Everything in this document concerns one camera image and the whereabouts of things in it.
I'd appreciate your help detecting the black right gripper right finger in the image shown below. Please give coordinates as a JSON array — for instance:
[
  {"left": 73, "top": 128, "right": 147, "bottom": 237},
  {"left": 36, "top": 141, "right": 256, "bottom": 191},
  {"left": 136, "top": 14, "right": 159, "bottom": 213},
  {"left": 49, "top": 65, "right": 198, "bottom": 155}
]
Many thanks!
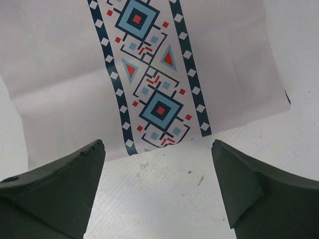
[{"left": 211, "top": 140, "right": 319, "bottom": 239}]

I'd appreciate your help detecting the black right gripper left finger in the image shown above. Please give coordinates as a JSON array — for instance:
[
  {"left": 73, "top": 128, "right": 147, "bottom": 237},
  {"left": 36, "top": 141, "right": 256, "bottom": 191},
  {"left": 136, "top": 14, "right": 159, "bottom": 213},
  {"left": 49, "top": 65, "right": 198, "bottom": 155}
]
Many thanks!
[{"left": 0, "top": 139, "right": 105, "bottom": 239}]

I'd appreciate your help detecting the patterned white placemat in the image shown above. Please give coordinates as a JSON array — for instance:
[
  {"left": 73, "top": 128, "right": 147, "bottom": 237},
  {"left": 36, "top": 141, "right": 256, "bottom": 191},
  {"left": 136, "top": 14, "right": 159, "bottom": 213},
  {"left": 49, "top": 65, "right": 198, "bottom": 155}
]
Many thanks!
[{"left": 0, "top": 0, "right": 290, "bottom": 170}]

